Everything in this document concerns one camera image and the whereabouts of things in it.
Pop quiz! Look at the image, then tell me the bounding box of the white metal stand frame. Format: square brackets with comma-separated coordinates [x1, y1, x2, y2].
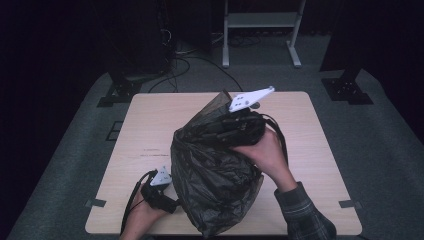
[221, 0, 307, 69]

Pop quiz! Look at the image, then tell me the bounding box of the grey tape strip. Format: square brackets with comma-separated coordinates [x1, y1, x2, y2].
[339, 199, 363, 210]
[84, 198, 107, 208]

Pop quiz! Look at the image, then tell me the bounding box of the black plastic garbage bag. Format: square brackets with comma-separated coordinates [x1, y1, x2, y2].
[170, 89, 268, 238]

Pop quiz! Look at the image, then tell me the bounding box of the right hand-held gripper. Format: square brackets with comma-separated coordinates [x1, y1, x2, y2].
[228, 85, 276, 147]

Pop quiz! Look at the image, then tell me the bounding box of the black metal stand base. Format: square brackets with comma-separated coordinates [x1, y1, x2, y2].
[96, 71, 143, 108]
[321, 68, 374, 106]

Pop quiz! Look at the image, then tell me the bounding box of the person's left hand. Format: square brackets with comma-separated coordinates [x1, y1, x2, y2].
[120, 194, 168, 240]

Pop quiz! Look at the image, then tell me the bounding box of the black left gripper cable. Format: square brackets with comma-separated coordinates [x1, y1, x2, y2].
[119, 169, 158, 234]

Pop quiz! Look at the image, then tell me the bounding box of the black floor cable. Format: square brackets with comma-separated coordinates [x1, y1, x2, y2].
[148, 56, 244, 93]

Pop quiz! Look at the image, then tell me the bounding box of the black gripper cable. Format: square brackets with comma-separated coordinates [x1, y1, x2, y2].
[259, 114, 290, 165]
[119, 169, 158, 234]

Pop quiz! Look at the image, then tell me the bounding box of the person's right hand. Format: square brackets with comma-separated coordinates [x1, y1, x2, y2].
[231, 128, 298, 193]

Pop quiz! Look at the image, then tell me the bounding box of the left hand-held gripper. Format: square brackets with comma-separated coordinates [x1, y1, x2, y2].
[140, 165, 179, 214]

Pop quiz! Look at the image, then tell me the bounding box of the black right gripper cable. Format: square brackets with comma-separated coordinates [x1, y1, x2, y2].
[259, 114, 290, 165]

